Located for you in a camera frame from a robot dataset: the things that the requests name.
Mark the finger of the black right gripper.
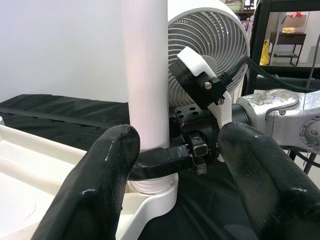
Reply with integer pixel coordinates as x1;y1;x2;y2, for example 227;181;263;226
169;117;185;141
128;144;195;181

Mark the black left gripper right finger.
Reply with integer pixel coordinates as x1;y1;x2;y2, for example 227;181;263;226
217;121;320;240

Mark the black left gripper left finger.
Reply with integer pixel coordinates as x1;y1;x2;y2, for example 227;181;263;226
31;124;141;240

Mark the white plastic table leg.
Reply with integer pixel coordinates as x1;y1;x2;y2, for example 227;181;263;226
119;0;180;195

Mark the white plastic table top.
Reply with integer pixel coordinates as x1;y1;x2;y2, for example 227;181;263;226
0;117;180;240

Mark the black table cloth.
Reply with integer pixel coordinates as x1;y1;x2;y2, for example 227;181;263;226
0;93;261;240

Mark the white round fan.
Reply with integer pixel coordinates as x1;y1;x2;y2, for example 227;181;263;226
166;0;252;108

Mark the yellow floor sign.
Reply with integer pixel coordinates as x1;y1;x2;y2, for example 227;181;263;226
259;39;272;66

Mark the dark wood side table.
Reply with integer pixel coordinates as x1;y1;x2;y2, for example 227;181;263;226
269;31;308;67

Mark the beige paper bag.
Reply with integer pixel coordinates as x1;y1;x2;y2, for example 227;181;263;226
281;11;308;35

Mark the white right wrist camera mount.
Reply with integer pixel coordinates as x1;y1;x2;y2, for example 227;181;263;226
169;46;235;163

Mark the black metal rack frame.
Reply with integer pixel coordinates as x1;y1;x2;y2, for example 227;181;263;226
249;0;320;81

